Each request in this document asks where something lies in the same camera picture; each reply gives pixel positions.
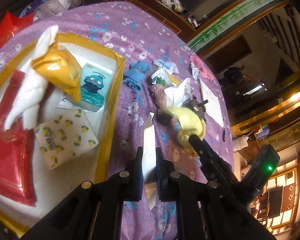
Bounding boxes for white crumpled sachet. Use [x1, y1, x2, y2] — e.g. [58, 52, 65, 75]
[191, 62, 200, 80]

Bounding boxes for blue cartoon tissue pack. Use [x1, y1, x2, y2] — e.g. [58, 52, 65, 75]
[65, 63, 115, 113]

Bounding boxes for white blue plastic packet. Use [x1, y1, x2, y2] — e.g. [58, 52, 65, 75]
[153, 60, 179, 75]

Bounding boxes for purple floral tablecloth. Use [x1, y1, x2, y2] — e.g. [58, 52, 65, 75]
[0, 0, 236, 240]

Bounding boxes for yellow cardboard box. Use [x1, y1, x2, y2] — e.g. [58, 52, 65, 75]
[0, 33, 125, 237]

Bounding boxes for yellow plastic mailer bag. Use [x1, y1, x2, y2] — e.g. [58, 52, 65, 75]
[31, 42, 82, 102]

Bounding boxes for white knotted cloth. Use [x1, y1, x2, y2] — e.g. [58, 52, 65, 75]
[4, 25, 59, 130]

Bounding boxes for green white snack packet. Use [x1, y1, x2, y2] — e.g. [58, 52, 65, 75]
[151, 68, 175, 87]

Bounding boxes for red tissue pack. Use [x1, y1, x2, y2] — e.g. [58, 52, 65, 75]
[0, 70, 37, 206]

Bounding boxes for clear plastic bags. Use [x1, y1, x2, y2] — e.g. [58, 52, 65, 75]
[33, 0, 83, 22]

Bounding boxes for red gift bag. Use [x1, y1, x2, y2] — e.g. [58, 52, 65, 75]
[0, 12, 34, 49]

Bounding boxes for white paper booklet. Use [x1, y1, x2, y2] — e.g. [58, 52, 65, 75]
[199, 79, 224, 128]

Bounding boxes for pink cloth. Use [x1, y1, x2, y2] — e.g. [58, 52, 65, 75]
[190, 54, 215, 81]

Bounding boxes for white paper strip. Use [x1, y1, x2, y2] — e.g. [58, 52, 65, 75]
[142, 112, 157, 210]

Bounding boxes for lemon pattern tissue pack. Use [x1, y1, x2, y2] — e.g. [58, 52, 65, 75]
[34, 108, 98, 170]

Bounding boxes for pink round scrubber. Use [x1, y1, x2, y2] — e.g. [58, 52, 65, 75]
[151, 84, 167, 109]

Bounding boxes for blue cloth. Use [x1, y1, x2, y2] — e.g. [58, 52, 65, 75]
[122, 61, 151, 93]

